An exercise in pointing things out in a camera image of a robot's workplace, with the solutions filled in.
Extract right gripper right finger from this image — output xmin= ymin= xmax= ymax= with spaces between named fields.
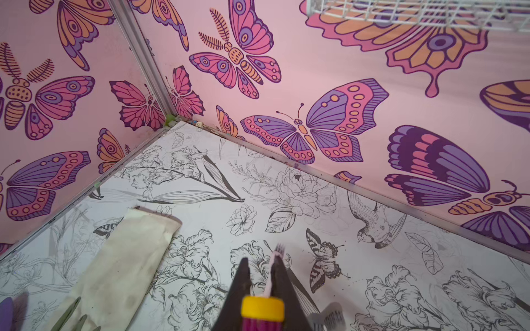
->
xmin=277 ymin=267 xmax=312 ymax=331

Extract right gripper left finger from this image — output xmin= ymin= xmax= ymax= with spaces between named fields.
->
xmin=211 ymin=257 xmax=252 ymax=331

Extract grey toothbrush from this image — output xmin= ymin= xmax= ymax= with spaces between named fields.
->
xmin=307 ymin=302 xmax=346 ymax=331

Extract pink toothbrush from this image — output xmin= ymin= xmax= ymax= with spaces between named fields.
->
xmin=262 ymin=244 xmax=286 ymax=298

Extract beige gardening glove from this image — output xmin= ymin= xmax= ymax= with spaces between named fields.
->
xmin=43 ymin=207 xmax=182 ymax=330

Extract purple egg-shaped sponge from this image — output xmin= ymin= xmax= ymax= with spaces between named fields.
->
xmin=0 ymin=297 xmax=14 ymax=331

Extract white wire basket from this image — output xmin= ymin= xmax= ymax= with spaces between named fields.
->
xmin=302 ymin=0 xmax=529 ymax=33

